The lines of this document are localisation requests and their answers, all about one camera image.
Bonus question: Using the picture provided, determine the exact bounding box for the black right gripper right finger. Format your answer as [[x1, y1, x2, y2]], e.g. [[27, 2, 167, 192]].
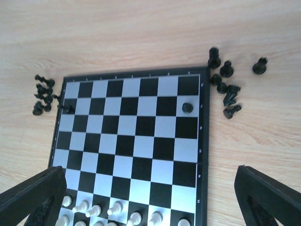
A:
[[235, 165, 301, 226]]

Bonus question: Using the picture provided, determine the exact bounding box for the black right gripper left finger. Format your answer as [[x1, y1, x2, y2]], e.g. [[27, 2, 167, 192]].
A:
[[0, 166, 66, 226]]

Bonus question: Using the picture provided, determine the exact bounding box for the white pawn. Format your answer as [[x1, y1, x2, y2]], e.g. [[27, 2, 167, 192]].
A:
[[127, 212, 142, 226], [72, 200, 89, 213], [147, 211, 163, 226], [177, 218, 191, 226], [107, 201, 123, 216], [62, 195, 72, 207], [86, 205, 102, 218]]

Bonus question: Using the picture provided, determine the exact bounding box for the white rook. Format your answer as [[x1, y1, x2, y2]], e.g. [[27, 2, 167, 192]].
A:
[[55, 215, 69, 226]]

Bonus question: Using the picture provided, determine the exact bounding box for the black knight left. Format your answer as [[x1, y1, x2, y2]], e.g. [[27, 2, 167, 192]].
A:
[[32, 101, 44, 116]]

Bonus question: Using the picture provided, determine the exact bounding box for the black knight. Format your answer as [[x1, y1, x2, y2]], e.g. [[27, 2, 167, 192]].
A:
[[32, 101, 44, 116], [223, 85, 241, 106]]

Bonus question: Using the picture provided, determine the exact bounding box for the black and silver chessboard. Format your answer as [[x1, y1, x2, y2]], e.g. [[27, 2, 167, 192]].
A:
[[49, 67, 210, 226]]

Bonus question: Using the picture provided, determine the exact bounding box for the black knight right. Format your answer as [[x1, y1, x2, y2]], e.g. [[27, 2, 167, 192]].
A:
[[223, 85, 241, 106]]

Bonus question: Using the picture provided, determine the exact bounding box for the black piece top left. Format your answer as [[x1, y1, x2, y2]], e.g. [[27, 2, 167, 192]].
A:
[[36, 84, 53, 95]]

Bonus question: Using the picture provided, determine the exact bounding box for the black pawn right extra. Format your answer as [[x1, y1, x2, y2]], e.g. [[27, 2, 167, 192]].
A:
[[210, 74, 222, 86]]

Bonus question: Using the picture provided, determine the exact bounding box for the black rook right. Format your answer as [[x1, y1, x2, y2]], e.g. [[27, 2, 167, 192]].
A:
[[252, 57, 268, 75]]

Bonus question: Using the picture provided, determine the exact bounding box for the black bishop right top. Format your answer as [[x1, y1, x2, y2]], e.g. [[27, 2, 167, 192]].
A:
[[207, 47, 221, 69]]

